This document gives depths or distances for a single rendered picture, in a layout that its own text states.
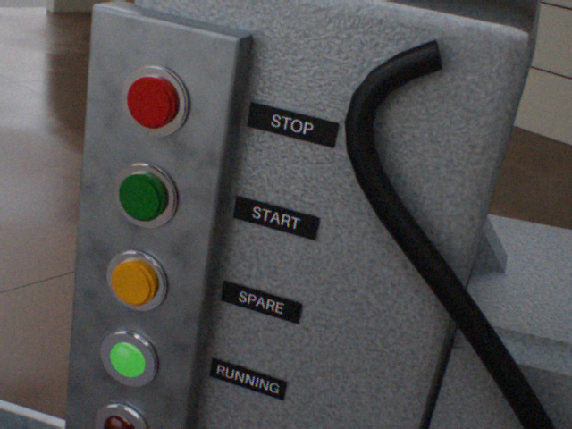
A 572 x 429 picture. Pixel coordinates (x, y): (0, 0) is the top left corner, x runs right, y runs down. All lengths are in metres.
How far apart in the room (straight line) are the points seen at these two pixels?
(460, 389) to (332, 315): 0.08
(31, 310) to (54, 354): 0.29
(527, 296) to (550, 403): 0.07
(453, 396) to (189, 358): 0.15
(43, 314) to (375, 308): 2.64
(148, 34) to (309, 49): 0.08
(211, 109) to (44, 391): 2.28
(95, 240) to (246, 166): 0.10
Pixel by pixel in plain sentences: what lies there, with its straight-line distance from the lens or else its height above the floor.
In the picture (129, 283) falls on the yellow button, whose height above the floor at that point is 1.35.
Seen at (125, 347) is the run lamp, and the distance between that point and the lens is 0.46.
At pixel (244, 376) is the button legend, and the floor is 1.30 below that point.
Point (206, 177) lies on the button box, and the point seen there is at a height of 1.42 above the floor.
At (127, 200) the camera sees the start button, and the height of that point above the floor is 1.40.
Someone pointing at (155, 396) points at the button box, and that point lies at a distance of 0.48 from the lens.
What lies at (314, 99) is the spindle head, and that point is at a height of 1.47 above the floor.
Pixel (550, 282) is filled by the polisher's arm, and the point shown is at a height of 1.37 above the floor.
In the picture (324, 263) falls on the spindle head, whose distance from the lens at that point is 0.42.
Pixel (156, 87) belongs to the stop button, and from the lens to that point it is 0.40.
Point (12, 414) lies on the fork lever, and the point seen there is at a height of 1.07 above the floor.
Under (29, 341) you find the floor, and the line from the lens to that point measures 2.87.
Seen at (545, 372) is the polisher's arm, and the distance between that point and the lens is 0.44.
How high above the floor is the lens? 1.56
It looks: 24 degrees down
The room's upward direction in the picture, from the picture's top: 10 degrees clockwise
